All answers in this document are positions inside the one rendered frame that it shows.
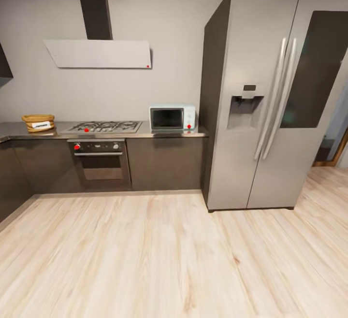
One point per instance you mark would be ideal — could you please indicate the oven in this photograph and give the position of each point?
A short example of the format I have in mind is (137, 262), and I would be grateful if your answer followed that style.
(101, 162)

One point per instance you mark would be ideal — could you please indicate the fixed window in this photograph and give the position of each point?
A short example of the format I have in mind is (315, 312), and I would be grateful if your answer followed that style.
(336, 136)

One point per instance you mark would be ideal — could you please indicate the burner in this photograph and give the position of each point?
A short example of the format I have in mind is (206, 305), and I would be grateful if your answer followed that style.
(113, 126)

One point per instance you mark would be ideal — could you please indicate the range hood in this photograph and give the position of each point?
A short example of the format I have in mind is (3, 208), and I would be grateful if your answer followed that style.
(100, 49)

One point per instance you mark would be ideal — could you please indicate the microwave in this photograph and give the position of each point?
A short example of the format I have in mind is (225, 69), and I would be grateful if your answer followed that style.
(173, 118)

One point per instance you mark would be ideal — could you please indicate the fridge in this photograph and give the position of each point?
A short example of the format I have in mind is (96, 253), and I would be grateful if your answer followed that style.
(273, 72)

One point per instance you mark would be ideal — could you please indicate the popcorn bag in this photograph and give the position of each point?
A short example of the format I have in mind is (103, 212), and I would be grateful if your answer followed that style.
(38, 123)

